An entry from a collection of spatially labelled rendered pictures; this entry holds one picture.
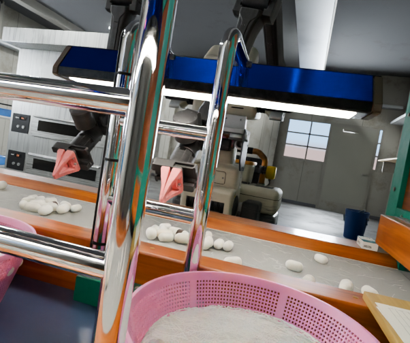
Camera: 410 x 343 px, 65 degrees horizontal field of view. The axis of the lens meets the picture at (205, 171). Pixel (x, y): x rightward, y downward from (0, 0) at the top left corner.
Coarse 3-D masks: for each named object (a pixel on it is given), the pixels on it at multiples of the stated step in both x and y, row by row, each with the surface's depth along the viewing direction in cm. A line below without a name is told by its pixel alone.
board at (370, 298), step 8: (368, 296) 44; (376, 296) 45; (384, 296) 45; (368, 304) 43; (376, 304) 42; (392, 304) 43; (400, 304) 43; (408, 304) 44; (376, 312) 40; (376, 320) 40; (384, 320) 37; (384, 328) 37; (392, 328) 36; (392, 336) 34
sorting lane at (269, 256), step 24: (0, 192) 87; (24, 192) 92; (48, 216) 71; (72, 216) 74; (144, 216) 86; (144, 240) 65; (240, 240) 78; (264, 240) 81; (264, 264) 62; (312, 264) 68; (336, 264) 71; (360, 264) 74; (360, 288) 58; (384, 288) 60; (408, 288) 62
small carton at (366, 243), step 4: (360, 236) 84; (360, 240) 81; (364, 240) 79; (368, 240) 80; (372, 240) 81; (360, 244) 81; (364, 244) 79; (368, 244) 79; (372, 244) 79; (376, 244) 78; (364, 248) 79; (368, 248) 79; (372, 248) 79; (376, 248) 78
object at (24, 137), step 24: (24, 48) 357; (48, 48) 340; (24, 72) 357; (48, 72) 348; (24, 120) 357; (48, 120) 346; (72, 120) 340; (24, 144) 358; (48, 144) 349; (96, 144) 329; (24, 168) 358; (48, 168) 346; (96, 168) 325
